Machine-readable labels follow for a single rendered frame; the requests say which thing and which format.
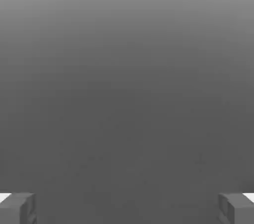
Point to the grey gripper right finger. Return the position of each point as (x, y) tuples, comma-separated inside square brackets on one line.
[(238, 209)]

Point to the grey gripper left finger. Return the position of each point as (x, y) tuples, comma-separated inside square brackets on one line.
[(15, 209)]

